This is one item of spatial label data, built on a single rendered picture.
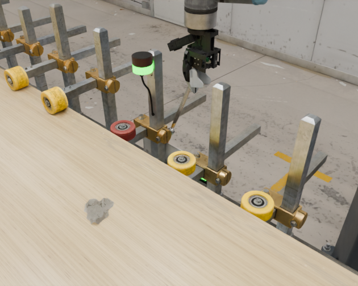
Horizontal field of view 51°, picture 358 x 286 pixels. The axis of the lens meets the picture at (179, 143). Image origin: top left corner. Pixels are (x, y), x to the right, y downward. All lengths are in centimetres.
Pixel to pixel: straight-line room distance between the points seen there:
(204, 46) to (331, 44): 277
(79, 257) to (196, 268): 25
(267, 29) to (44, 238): 348
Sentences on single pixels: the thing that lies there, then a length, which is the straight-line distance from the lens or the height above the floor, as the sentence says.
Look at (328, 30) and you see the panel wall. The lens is 375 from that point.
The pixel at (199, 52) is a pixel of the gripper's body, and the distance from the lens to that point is 108.
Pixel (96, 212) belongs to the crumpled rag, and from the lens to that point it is 92.
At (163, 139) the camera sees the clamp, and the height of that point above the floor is 84.
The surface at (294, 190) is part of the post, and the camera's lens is 100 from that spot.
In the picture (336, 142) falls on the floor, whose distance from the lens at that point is 289.
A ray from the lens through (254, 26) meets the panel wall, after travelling 415.
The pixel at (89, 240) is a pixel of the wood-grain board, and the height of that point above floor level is 90.
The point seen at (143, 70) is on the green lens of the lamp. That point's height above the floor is 110.
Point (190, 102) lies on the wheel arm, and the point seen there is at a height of 86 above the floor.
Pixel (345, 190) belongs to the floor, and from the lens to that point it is 249.
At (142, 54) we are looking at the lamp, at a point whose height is 114.
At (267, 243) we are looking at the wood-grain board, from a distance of 87.
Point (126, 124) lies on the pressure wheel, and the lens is 121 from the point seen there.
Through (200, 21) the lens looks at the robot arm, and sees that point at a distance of 104.
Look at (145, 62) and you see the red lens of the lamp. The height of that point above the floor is 113.
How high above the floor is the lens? 156
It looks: 36 degrees down
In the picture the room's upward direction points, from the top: straight up
